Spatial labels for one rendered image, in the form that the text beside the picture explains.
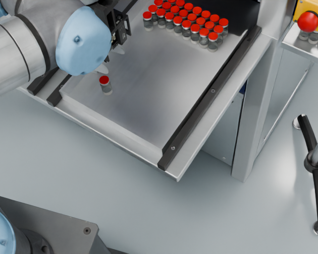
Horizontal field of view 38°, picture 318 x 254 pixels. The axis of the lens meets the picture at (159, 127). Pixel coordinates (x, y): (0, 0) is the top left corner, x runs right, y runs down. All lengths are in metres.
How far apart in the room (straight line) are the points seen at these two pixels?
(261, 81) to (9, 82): 0.82
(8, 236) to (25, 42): 0.37
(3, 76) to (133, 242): 1.33
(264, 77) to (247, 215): 0.74
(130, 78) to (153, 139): 0.16
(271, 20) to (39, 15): 0.62
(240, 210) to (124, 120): 0.94
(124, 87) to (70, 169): 0.97
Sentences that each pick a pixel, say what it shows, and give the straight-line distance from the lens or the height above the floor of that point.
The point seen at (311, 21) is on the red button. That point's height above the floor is 1.01.
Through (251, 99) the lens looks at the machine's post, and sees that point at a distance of 1.33.
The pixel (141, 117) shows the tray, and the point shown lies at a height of 0.88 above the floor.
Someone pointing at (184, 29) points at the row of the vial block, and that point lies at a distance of 1.05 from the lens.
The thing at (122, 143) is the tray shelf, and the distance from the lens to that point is 0.95.
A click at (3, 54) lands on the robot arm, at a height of 1.33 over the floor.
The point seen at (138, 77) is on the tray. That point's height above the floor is 0.88.
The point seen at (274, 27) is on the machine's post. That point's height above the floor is 0.91.
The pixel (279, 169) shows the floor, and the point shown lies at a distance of 1.90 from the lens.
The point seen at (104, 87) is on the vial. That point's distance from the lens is 0.98.
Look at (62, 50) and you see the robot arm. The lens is 0.54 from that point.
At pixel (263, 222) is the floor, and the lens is 1.81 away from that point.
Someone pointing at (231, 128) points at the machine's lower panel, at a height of 0.38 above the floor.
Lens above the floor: 1.72
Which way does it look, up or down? 61 degrees down
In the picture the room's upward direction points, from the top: 9 degrees counter-clockwise
